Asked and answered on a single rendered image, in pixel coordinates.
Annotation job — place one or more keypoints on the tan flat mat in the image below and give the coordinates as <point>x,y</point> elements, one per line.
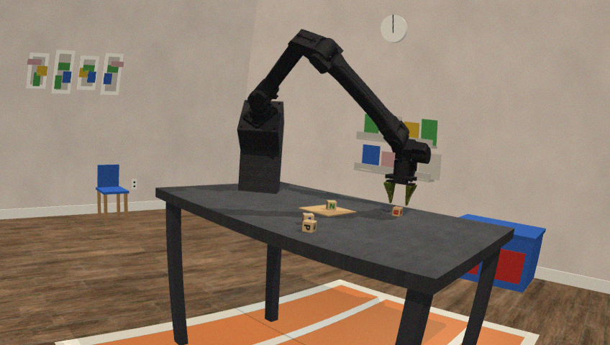
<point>323,211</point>

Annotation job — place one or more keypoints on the tan letter block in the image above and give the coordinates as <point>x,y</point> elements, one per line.
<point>331,205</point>
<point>309,226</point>
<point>306,216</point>
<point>397,211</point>

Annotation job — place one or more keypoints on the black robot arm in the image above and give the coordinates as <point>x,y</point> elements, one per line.
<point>318,50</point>

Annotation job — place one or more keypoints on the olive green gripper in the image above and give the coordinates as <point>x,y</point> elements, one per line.
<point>400,176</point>

